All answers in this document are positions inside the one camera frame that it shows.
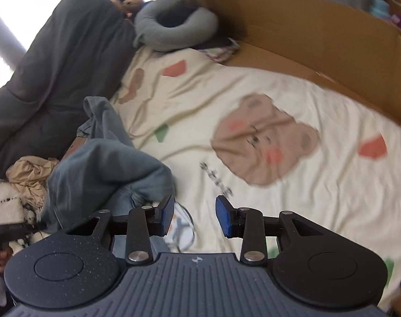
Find dark grey pillow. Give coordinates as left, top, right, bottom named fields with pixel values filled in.
left=0, top=0, right=138, bottom=180

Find floral patterned cloth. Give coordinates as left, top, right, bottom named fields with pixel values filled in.
left=200, top=38, right=241, bottom=65

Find cream bear printed blanket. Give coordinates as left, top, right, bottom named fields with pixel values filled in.
left=109, top=44, right=401, bottom=291

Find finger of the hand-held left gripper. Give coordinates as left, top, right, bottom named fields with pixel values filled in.
left=20, top=222, right=51, bottom=239

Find white fuzzy black-patterned blanket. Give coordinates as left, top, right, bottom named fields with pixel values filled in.
left=0, top=178, right=50, bottom=255

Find brown teddy bear plush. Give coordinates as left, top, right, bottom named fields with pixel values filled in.
left=116, top=0, right=145, bottom=18

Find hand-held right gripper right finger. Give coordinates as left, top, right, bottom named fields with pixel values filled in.
left=215, top=195, right=335, bottom=265

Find dark navy cloth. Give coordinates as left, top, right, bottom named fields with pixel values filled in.
left=157, top=2, right=232, bottom=48

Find grey neck pillow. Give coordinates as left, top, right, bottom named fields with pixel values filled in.
left=133, top=0, right=220, bottom=52

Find beige garment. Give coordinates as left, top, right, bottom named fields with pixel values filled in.
left=5, top=157, right=60, bottom=212

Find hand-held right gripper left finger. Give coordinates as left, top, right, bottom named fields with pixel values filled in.
left=66, top=194, right=175, bottom=265

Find blue denim pants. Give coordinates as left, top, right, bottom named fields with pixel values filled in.
left=41, top=96, right=178, bottom=255

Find flattened cardboard sheet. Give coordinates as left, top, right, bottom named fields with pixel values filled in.
left=174, top=0, right=401, bottom=126

